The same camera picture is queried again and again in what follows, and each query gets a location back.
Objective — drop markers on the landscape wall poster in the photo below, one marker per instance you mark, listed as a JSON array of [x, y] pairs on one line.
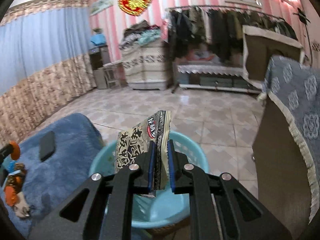
[[99, 6]]

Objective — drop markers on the orange snack wrapper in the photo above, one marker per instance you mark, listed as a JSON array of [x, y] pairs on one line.
[[14, 196]]

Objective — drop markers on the blue fuzzy blanket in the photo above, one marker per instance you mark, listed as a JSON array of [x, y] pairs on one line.
[[50, 182]]

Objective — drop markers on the light blue plastic basket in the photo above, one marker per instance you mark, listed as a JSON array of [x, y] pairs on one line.
[[166, 208]]

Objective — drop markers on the patterned covered cabinet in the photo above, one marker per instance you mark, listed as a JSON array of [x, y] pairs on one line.
[[147, 67]]

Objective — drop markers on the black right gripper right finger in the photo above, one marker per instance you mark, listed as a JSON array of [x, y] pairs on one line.
[[220, 206]]

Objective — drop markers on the low tv stand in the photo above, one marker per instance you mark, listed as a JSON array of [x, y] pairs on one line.
[[210, 76]]

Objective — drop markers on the dark brown cabinet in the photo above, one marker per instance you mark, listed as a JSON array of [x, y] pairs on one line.
[[282, 175]]

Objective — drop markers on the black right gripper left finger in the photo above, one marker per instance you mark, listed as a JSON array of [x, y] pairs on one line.
[[102, 206]]

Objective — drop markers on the blue and floral curtain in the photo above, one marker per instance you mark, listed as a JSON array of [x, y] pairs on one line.
[[44, 62]]

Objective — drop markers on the clothes rack with garments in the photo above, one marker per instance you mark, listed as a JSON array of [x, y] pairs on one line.
[[219, 28]]

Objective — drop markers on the blue water bottle cover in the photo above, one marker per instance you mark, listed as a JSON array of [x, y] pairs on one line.
[[98, 39]]

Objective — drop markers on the printed snack wrapper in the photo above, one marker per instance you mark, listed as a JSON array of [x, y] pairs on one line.
[[136, 141]]

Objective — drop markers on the small metal chair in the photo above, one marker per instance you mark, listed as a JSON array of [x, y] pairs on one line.
[[111, 75]]

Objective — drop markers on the pile of folded clothes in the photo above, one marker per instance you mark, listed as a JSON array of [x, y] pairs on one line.
[[140, 34]]

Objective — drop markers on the blue patterned fringed cloth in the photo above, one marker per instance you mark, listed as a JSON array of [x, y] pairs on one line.
[[294, 88]]

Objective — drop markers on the black smartphone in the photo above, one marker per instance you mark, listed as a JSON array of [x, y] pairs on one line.
[[47, 146]]

